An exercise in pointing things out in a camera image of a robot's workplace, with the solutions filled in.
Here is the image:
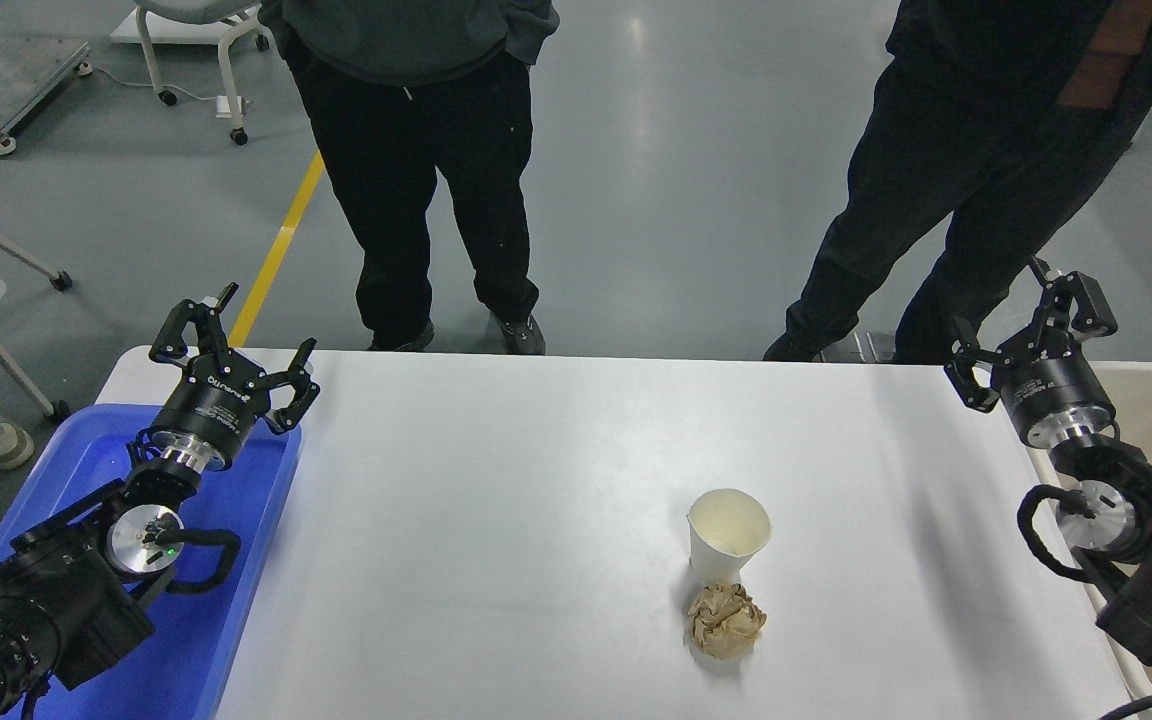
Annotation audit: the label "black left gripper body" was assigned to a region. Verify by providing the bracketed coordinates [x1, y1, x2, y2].
[158, 350, 275, 463]

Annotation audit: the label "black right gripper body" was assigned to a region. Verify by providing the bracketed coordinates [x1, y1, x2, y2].
[991, 345, 1115, 433]

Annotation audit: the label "white paper cup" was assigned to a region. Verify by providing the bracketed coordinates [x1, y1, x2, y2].
[686, 488, 773, 587]

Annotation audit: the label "blue plastic tray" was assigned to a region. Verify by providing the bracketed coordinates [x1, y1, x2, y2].
[0, 403, 304, 720]

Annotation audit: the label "person standing hands free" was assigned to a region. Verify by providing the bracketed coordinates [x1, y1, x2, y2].
[762, 0, 1152, 366]

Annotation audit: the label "person standing hands in pockets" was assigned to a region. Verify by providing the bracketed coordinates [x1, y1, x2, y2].
[256, 0, 562, 357]

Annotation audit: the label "grey metal wheeled platform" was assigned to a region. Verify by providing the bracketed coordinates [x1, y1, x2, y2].
[0, 38, 94, 156]

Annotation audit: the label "crumpled tan paper ball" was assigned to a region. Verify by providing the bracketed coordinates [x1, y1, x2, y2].
[685, 580, 769, 661]

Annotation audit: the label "white floor cable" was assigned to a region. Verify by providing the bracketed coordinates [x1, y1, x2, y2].
[91, 64, 222, 106]

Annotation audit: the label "white wheeled frame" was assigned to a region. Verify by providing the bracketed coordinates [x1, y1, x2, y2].
[111, 0, 272, 147]

